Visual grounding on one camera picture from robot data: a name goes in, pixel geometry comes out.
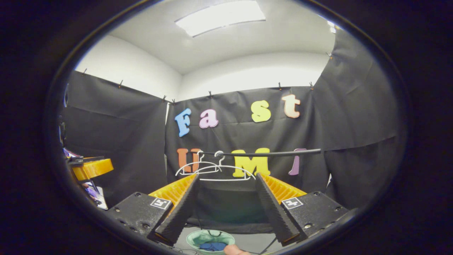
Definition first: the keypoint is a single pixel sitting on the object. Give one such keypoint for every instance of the light green laundry hamper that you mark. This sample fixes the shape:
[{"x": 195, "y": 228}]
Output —
[{"x": 198, "y": 235}]

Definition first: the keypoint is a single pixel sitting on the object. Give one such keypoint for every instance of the white plastic hanger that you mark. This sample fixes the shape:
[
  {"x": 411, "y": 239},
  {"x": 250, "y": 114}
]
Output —
[
  {"x": 226, "y": 180},
  {"x": 187, "y": 166}
]

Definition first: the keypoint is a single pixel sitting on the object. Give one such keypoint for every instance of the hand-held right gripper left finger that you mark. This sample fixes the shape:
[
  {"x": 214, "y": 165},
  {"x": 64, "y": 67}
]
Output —
[{"x": 178, "y": 212}]

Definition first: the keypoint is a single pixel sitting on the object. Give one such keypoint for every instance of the black clothes rack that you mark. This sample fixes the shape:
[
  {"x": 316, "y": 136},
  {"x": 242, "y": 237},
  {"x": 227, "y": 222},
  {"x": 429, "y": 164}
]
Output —
[{"x": 276, "y": 153}]

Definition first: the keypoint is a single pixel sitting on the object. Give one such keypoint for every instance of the black backdrop cloth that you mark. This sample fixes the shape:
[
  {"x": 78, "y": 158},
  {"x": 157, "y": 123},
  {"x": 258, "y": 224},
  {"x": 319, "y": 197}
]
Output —
[{"x": 226, "y": 138}]

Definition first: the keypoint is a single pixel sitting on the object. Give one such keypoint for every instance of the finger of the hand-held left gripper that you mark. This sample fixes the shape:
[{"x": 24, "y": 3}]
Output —
[{"x": 93, "y": 168}]

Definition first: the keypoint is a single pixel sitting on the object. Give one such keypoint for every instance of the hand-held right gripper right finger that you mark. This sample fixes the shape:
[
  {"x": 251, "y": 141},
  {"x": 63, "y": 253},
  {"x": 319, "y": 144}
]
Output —
[{"x": 276, "y": 212}]

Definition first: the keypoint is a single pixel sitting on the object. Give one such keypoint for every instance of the ceiling light panel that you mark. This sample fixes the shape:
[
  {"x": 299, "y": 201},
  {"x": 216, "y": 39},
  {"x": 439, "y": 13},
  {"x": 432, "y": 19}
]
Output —
[{"x": 219, "y": 16}]

